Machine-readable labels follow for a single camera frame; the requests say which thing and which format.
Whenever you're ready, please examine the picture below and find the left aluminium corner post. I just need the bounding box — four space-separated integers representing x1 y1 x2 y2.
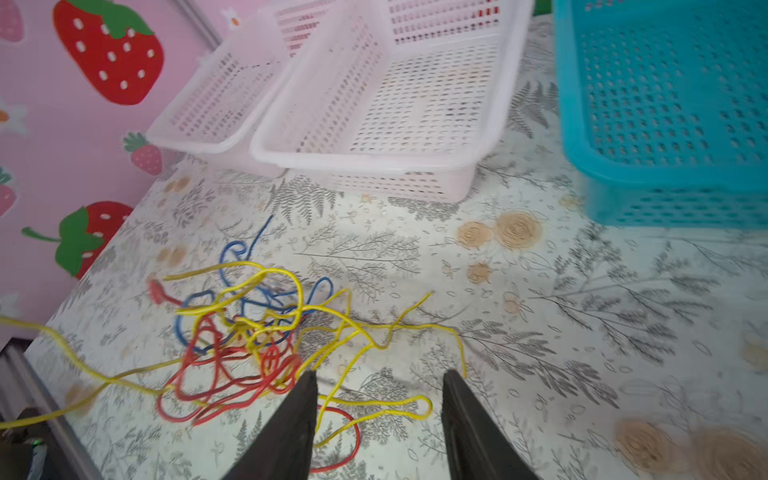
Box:
170 0 222 51

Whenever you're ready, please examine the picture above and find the white plastic basket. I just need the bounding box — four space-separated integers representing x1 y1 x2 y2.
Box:
250 1 534 203
146 1 333 178

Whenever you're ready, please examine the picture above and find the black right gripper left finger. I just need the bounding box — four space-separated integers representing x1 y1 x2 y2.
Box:
224 371 318 480

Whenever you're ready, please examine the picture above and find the middle white plastic basket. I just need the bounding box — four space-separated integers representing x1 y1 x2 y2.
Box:
250 1 534 203

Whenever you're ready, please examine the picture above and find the coloured cable bundle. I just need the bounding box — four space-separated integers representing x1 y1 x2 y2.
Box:
0 214 469 475

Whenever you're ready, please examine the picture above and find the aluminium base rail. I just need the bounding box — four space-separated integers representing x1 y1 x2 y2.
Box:
1 342 102 479

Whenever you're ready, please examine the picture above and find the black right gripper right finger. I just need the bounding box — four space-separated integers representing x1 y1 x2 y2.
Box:
441 370 538 480

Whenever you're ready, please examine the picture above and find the left white plastic basket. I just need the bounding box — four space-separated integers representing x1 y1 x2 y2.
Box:
146 1 333 178

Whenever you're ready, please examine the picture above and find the teal plastic basket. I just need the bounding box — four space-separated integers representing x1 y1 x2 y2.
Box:
553 1 767 229

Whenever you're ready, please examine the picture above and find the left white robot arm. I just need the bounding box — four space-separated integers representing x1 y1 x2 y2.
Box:
1 427 48 480

